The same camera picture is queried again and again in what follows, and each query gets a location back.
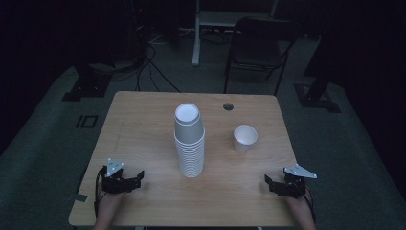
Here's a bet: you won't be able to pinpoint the white floor cable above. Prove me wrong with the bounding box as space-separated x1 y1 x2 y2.
148 34 175 46

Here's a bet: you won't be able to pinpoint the black folding chair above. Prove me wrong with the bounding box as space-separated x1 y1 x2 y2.
223 16 298 96

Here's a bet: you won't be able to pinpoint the black stand base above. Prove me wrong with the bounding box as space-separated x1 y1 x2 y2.
61 61 113 103
293 63 342 113

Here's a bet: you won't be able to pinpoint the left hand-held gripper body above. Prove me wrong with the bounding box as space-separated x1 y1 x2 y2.
101 158 142 195

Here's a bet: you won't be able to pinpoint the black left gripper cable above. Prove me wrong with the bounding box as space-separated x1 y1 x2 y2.
93 166 108 219

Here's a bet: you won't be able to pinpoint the person's left hand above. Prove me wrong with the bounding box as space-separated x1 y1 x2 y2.
97 182 126 209

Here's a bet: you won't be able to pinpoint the single white paper cup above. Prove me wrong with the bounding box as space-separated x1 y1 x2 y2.
233 124 259 153

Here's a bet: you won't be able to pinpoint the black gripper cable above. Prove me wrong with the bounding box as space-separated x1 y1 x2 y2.
302 188 317 223
93 166 108 219

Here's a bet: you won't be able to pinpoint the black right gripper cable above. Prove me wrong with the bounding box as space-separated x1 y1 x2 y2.
302 188 317 223

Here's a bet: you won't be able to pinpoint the person's right hand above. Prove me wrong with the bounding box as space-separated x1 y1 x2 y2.
284 190 313 213

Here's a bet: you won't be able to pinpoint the black floor cables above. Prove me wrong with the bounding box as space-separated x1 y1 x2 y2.
108 44 182 94

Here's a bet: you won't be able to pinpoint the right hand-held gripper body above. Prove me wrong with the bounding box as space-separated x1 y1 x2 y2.
269 164 318 199

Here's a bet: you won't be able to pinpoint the white metal desk frame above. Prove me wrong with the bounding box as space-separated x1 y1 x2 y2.
191 0 279 67

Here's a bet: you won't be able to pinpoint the stack of white paper cups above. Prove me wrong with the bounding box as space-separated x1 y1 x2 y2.
173 103 206 178

